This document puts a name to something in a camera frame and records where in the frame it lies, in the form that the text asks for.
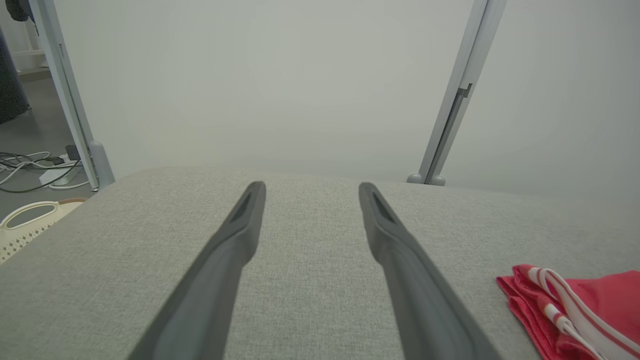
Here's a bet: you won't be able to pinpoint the grey partition post round feet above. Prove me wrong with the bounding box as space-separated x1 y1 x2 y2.
406 0 509 187

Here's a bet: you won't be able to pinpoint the dark hanging cloth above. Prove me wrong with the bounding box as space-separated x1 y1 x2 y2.
0 25 31 126

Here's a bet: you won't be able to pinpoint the cables and power strip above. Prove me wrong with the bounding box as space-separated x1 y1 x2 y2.
0 151 91 191

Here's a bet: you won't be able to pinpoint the white power strip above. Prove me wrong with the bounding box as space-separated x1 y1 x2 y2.
38 161 81 187

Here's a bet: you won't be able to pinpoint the grey partition end post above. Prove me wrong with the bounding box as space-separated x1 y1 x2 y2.
28 0 116 192

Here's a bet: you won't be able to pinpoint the red basketball jersey white sleeves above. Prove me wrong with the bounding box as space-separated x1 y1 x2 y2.
496 264 640 360

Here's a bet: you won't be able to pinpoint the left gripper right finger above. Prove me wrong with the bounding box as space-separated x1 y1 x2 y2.
358 182 503 360

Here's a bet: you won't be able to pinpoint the black floor cable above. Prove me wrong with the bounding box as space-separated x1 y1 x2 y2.
0 154 84 194

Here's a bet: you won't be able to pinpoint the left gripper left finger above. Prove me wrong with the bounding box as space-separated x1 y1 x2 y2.
127 181 267 360

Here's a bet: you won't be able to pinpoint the cream perforated laundry basket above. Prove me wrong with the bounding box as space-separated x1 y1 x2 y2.
0 198 89 265

